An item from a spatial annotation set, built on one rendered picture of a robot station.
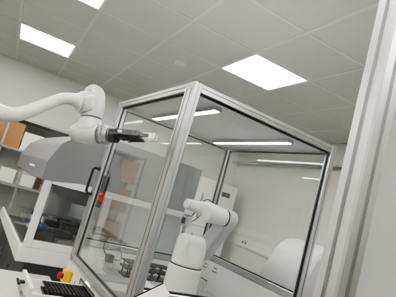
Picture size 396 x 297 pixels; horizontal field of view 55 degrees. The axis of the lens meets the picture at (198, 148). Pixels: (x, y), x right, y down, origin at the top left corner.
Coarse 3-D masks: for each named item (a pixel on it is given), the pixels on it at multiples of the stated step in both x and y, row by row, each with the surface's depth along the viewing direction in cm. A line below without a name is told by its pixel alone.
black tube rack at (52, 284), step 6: (48, 282) 196; (54, 282) 199; (42, 288) 193; (54, 288) 189; (60, 288) 191; (66, 288) 194; (72, 288) 198; (78, 288) 201; (84, 288) 204; (42, 294) 195; (48, 294) 187; (54, 294) 189; (60, 294) 184; (66, 294) 185; (72, 294) 188; (78, 294) 191; (84, 294) 193; (90, 294) 196
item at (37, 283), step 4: (32, 280) 196; (36, 280) 197; (40, 280) 198; (48, 280) 200; (36, 284) 197; (40, 284) 198; (72, 284) 206; (76, 284) 208; (36, 288) 197; (32, 292) 194; (36, 292) 195; (40, 292) 197; (32, 296) 174; (36, 296) 175; (40, 296) 176; (44, 296) 177; (48, 296) 178; (52, 296) 178; (56, 296) 179; (60, 296) 181
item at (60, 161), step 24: (48, 144) 314; (72, 144) 272; (96, 144) 280; (24, 168) 358; (48, 168) 264; (72, 168) 272; (48, 192) 265; (0, 216) 403; (0, 240) 397; (24, 240) 258; (0, 264) 347; (24, 264) 259; (48, 264) 265
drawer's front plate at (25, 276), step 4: (24, 272) 191; (24, 276) 188; (28, 276) 186; (28, 280) 180; (20, 284) 191; (24, 284) 183; (28, 284) 176; (32, 284) 177; (16, 288) 195; (20, 288) 188; (24, 288) 180; (28, 288) 173; (32, 288) 172; (16, 292) 192; (24, 292) 178; (28, 292) 171; (20, 296) 182; (24, 296) 175; (28, 296) 171
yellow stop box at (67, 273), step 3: (63, 270) 227; (66, 270) 223; (69, 270) 225; (63, 273) 224; (66, 273) 222; (69, 273) 223; (72, 273) 224; (63, 276) 223; (66, 276) 222; (69, 276) 223; (60, 279) 226; (63, 279) 222; (66, 279) 222; (69, 279) 223; (66, 282) 222; (69, 282) 223
